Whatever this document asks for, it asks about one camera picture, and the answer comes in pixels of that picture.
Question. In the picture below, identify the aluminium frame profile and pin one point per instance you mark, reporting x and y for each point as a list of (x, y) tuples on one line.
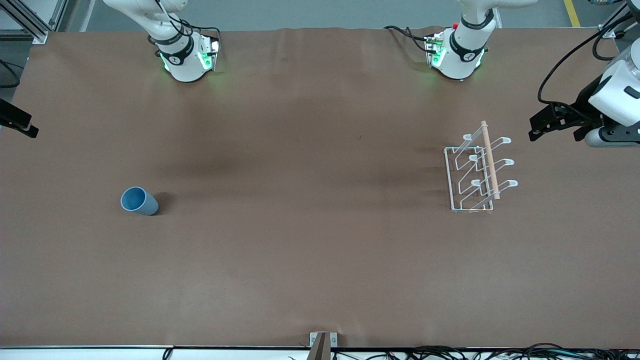
[(40, 35), (611, 31)]

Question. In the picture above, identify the grey metal bracket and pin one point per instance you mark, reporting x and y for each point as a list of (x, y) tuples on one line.
[(323, 347)]

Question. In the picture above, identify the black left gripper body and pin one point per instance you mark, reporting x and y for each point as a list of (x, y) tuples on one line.
[(583, 111)]

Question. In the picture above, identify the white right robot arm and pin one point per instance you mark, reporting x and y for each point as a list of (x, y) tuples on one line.
[(185, 65)]

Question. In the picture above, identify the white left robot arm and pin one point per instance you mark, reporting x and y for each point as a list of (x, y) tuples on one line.
[(460, 60)]

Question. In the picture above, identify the brown table mat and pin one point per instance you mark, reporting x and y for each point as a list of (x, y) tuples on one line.
[(300, 225)]

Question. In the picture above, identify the blue plastic cup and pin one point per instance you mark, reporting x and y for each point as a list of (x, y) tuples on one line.
[(145, 205)]

